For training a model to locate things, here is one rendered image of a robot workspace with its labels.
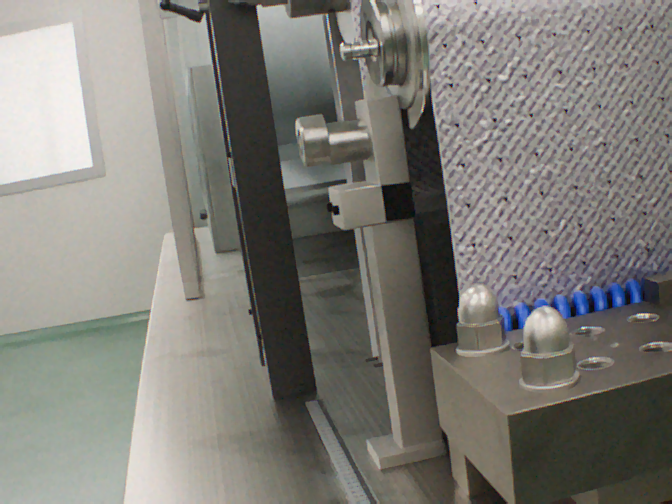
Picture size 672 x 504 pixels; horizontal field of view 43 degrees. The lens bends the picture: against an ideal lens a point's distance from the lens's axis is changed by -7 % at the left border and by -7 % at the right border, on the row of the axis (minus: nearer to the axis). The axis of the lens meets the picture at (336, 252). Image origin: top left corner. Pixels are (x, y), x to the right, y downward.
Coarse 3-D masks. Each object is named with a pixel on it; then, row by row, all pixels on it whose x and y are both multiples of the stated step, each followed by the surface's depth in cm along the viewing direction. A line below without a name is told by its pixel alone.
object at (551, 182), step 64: (448, 128) 65; (512, 128) 66; (576, 128) 67; (640, 128) 68; (448, 192) 66; (512, 192) 66; (576, 192) 67; (640, 192) 68; (512, 256) 67; (576, 256) 68; (640, 256) 69
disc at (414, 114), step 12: (408, 0) 64; (420, 12) 63; (420, 24) 63; (420, 36) 63; (420, 48) 64; (420, 60) 64; (420, 72) 65; (420, 84) 65; (420, 96) 66; (420, 108) 67; (408, 120) 71; (420, 120) 68
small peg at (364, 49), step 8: (376, 40) 67; (344, 48) 67; (352, 48) 67; (360, 48) 67; (368, 48) 67; (376, 48) 67; (344, 56) 67; (352, 56) 67; (360, 56) 67; (368, 56) 67; (376, 56) 68
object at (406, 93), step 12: (396, 0) 66; (408, 12) 64; (408, 24) 65; (408, 36) 65; (408, 48) 66; (408, 60) 67; (408, 72) 67; (408, 84) 68; (408, 96) 69; (408, 108) 70
